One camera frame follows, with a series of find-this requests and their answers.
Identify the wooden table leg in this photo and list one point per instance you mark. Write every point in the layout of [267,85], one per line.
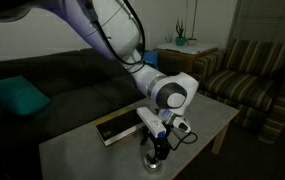
[220,140]

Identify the dark grey sofa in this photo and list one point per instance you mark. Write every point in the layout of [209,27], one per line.
[82,96]

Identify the plant in teal pot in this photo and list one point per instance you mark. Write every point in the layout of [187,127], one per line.
[180,40]

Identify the plant in white pot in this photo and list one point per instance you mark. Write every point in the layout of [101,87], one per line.
[192,41]

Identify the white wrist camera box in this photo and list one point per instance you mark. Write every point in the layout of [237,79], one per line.
[150,121]

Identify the teal cushion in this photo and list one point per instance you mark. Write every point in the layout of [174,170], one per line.
[15,96]

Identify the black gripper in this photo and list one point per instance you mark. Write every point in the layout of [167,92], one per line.
[162,140]

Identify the window blinds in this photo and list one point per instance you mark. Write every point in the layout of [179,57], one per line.
[268,20]

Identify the black book yellow edge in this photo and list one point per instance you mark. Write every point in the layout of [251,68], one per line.
[118,126]

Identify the striped armchair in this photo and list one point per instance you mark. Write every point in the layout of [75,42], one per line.
[248,86]

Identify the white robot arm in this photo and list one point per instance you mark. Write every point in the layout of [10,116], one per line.
[115,30]

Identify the wooden side table white top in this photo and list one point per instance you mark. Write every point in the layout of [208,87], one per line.
[182,63]

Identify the blue cushion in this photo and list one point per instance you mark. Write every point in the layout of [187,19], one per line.
[152,59]

